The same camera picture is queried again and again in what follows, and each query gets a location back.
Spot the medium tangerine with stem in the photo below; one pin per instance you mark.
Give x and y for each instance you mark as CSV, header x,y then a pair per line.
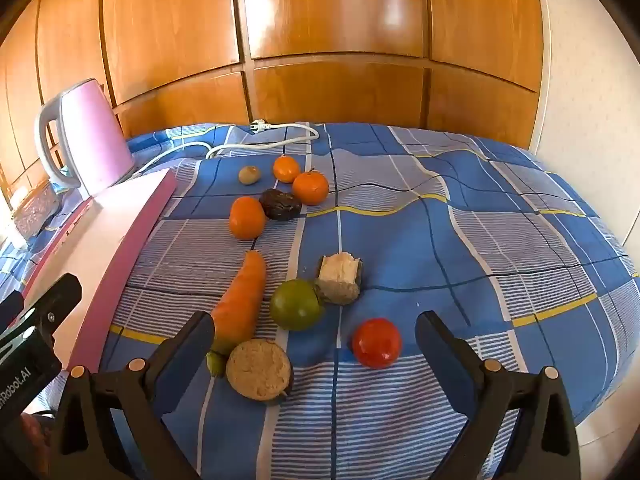
x,y
310,188

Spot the small tan potato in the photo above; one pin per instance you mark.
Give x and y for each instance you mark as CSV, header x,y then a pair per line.
x,y
248,175

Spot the dark beetroot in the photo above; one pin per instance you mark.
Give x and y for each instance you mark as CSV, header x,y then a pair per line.
x,y
280,205

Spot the large tangerine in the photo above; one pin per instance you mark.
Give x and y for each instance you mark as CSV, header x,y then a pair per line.
x,y
247,218

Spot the person's left hand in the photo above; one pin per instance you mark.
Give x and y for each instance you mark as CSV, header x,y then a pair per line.
x,y
35,440

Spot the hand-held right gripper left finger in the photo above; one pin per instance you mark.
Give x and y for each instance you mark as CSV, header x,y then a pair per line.
x,y
182,370

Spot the orange carrot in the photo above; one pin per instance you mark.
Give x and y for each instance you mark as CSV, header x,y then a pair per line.
x,y
240,300

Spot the green lime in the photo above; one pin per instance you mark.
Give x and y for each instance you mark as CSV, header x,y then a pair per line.
x,y
296,305

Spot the red tomato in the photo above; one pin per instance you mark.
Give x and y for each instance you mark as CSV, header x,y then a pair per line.
x,y
376,343

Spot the flat-cut eggplant piece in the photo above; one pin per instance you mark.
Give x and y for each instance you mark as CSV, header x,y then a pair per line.
x,y
259,370

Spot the small tangerine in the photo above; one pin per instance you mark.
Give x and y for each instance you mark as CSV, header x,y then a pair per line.
x,y
286,169

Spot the jagged-cut eggplant piece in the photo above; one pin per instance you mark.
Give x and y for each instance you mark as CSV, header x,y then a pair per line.
x,y
339,280

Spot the blue plaid blanket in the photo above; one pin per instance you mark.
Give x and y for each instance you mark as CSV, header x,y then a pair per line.
x,y
400,240

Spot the wooden wardrobe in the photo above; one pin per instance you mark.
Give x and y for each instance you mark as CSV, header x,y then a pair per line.
x,y
325,10

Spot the pink shallow tray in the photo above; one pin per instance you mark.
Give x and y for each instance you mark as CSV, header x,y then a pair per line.
x,y
100,240

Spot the pink electric kettle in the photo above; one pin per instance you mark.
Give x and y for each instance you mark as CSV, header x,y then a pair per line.
x,y
95,135

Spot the silver tissue box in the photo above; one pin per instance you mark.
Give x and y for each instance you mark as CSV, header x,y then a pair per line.
x,y
32,210

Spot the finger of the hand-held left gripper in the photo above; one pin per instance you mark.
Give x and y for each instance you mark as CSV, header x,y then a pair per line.
x,y
55,305

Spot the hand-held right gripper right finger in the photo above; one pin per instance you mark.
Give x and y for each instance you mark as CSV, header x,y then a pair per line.
x,y
452,375

